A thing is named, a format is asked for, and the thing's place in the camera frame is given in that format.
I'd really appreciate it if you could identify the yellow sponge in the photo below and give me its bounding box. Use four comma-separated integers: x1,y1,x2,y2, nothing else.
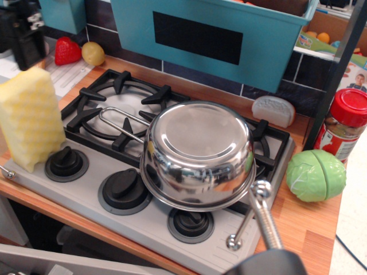
1,67,65,172

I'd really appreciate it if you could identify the black right stove knob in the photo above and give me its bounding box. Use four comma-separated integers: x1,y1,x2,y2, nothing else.
167,209,214,245

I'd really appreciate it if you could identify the black left stove knob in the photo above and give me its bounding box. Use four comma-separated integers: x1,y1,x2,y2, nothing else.
45,146,89,183

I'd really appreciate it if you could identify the red lid spice jar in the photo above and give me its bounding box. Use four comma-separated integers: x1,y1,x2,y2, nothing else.
313,88,366,163

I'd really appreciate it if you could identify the green toy cabbage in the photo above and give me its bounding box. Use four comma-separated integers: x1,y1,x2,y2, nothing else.
286,150,346,202

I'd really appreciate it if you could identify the red toy strawberry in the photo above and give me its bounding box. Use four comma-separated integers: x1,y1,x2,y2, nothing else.
54,37,82,66

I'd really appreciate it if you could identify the black burner grate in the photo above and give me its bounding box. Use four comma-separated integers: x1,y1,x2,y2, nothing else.
61,70,294,187

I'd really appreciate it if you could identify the black stove knob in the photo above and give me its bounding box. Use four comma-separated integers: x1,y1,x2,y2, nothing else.
97,168,153,215
167,209,214,245
45,146,89,183

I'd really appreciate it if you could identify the cardboard box with toys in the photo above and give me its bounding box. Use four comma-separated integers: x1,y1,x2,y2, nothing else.
296,11,366,69

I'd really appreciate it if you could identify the black middle stove knob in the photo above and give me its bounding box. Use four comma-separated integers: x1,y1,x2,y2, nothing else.
97,168,153,215

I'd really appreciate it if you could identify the yellow toy potato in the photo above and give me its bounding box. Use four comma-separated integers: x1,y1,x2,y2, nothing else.
81,42,105,66

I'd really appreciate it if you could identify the small chrome knob left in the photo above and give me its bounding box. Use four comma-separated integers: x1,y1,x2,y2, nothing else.
0,166,17,180

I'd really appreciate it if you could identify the black metal frame post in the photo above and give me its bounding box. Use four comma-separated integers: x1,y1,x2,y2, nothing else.
303,1,366,151

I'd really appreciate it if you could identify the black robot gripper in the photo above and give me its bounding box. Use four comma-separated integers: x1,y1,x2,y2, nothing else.
1,1,46,70

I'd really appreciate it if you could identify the small teal bin left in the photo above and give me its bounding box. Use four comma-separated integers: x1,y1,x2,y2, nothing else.
39,0,87,34

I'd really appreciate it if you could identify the chrome clamp screw handle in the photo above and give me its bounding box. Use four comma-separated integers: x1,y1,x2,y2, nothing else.
226,180,284,251

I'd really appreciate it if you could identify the grey toy stove top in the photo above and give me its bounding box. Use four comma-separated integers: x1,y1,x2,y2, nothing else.
6,69,295,274

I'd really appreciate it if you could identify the large teal plastic bin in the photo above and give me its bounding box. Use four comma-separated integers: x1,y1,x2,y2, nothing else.
111,1,318,93

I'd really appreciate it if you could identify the white toy bread slice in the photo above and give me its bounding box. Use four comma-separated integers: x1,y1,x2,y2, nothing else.
252,96,296,128

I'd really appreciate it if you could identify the stainless steel pot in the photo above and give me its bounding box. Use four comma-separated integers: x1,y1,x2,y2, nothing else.
99,100,257,213

